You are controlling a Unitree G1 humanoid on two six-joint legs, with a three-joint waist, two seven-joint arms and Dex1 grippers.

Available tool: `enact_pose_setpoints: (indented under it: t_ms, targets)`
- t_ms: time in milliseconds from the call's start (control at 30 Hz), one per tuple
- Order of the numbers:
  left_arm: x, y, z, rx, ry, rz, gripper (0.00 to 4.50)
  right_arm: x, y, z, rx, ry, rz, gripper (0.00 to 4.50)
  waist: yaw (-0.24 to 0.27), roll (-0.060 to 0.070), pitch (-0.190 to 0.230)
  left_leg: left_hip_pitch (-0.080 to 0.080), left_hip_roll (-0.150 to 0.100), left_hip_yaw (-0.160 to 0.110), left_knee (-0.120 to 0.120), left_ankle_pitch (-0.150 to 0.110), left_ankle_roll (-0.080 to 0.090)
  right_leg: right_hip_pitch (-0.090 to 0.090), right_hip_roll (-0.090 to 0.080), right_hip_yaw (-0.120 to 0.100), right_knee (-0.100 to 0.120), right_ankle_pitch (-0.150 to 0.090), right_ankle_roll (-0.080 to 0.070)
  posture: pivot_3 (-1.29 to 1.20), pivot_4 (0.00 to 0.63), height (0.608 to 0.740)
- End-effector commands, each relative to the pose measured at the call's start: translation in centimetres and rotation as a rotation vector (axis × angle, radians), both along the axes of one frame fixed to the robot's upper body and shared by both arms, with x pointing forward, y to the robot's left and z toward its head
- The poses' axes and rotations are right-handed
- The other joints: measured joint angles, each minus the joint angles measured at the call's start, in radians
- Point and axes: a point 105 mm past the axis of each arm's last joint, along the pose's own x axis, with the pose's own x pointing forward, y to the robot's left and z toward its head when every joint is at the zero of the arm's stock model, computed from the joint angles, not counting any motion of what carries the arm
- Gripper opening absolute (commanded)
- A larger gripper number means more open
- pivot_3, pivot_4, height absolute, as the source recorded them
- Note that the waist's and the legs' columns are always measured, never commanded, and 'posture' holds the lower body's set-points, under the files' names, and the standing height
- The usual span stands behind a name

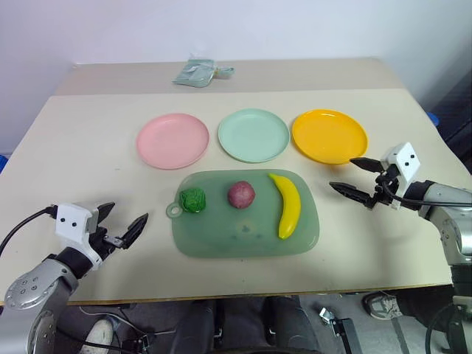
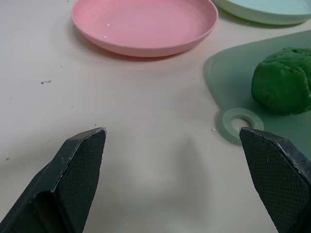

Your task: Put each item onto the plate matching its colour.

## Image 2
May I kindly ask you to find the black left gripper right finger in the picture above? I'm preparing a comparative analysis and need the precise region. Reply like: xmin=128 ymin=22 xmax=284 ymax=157
xmin=239 ymin=126 xmax=311 ymax=233

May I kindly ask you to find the light green plastic plate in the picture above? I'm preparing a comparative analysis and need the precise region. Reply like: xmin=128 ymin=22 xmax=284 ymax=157
xmin=210 ymin=0 xmax=311 ymax=25

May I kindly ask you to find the green cutting board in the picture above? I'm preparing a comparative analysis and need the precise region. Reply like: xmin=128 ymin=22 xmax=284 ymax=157
xmin=203 ymin=30 xmax=311 ymax=156

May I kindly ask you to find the green dough ball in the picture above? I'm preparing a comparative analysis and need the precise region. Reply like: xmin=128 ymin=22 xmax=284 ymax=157
xmin=251 ymin=47 xmax=311 ymax=117

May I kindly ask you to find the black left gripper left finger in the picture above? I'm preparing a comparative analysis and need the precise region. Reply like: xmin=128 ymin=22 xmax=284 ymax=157
xmin=0 ymin=127 xmax=107 ymax=233

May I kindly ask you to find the pink plastic plate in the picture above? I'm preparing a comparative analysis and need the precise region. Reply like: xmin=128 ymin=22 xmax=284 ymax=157
xmin=71 ymin=0 xmax=219 ymax=58

